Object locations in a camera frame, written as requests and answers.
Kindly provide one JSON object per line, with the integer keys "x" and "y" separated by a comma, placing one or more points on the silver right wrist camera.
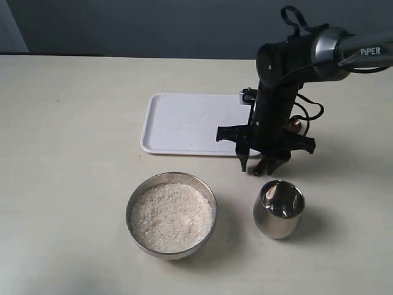
{"x": 247, "y": 96}

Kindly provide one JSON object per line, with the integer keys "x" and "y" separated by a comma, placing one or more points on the large steel rice bowl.
{"x": 172, "y": 178}

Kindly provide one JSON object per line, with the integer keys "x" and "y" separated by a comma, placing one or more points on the white plastic tray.
{"x": 186, "y": 124}

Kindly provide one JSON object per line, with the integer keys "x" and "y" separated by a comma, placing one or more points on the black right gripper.
{"x": 266, "y": 131}

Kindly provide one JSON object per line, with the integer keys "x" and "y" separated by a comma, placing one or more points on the stainless steel cup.
{"x": 278, "y": 209}

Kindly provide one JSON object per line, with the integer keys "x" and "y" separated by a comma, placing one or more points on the dark brown wooden spoon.
{"x": 294, "y": 126}

